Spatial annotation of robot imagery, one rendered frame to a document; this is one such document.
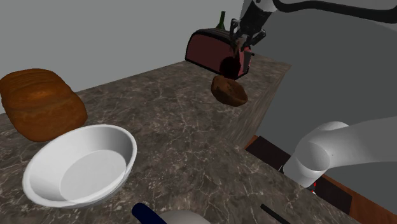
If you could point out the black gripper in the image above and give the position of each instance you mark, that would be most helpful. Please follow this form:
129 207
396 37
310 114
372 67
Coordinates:
253 20

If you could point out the dark blue cylinder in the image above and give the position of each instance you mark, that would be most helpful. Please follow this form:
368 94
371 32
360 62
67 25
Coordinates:
144 214

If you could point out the thin black stick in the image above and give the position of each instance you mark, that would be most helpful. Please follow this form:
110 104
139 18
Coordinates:
274 214

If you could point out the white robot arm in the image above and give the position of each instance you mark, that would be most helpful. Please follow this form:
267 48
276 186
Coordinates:
322 149

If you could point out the dark red toaster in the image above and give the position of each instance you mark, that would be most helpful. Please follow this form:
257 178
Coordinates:
207 51

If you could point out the white bowl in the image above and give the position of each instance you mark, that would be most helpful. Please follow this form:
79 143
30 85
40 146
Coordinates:
80 167

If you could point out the brown bread loaf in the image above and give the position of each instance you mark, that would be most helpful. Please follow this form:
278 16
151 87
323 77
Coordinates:
40 105

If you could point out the green glass bottle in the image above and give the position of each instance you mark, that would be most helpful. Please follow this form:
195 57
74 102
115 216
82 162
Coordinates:
221 22

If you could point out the brown wooden bowl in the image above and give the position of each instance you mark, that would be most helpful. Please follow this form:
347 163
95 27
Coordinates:
229 91

